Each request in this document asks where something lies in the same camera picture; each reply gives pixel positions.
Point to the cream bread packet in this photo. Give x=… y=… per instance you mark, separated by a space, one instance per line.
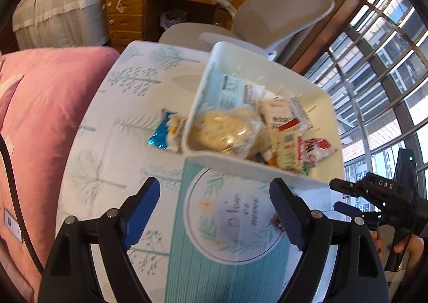
x=284 y=142

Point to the grey office chair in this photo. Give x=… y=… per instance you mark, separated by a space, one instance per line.
x=277 y=12

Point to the brown wooden window frame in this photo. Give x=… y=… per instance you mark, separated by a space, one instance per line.
x=334 y=22

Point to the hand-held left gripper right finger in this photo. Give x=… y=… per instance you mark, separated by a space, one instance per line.
x=287 y=216

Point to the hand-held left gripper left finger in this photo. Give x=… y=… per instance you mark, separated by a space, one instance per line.
x=143 y=209

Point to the red label pastry clear wrapper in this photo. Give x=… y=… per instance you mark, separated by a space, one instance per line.
x=317 y=149

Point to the wooden desk with drawers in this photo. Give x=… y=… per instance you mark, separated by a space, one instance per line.
x=130 y=5

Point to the white plastic basket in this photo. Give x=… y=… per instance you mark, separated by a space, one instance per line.
x=234 y=164

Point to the window with metal grille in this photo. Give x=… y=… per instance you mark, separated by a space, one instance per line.
x=384 y=56

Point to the pale bread clear bag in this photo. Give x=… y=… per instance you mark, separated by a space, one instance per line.
x=217 y=129

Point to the trash bin with bag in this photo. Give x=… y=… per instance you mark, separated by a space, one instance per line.
x=174 y=19

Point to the person's right hand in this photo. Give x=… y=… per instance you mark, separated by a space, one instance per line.
x=413 y=246

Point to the blue snack packet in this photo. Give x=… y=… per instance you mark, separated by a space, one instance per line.
x=160 y=132

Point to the white fabric label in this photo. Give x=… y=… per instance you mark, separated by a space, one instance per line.
x=11 y=226

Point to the teal placemat round print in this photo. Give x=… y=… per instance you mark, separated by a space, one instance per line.
x=207 y=256

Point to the pink blanket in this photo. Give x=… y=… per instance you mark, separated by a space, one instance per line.
x=50 y=96

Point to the orange white small packet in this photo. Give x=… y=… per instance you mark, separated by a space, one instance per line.
x=271 y=160

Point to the bed with white lace cover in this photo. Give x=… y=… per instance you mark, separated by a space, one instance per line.
x=53 y=5

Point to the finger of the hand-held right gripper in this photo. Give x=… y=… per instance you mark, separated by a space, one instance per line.
x=347 y=187
x=351 y=211

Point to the light blue flat packet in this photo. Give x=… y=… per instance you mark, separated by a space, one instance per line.
x=214 y=96

